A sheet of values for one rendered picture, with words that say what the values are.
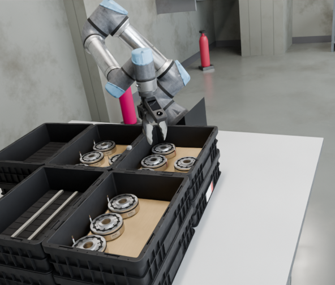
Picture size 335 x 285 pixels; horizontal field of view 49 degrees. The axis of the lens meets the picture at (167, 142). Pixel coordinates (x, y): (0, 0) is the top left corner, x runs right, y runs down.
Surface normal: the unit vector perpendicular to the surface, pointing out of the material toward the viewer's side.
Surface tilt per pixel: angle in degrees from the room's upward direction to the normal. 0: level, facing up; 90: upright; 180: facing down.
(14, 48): 90
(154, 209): 0
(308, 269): 0
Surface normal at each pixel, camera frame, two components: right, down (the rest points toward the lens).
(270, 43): -0.44, 0.44
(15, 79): 0.89, 0.08
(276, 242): -0.14, -0.90
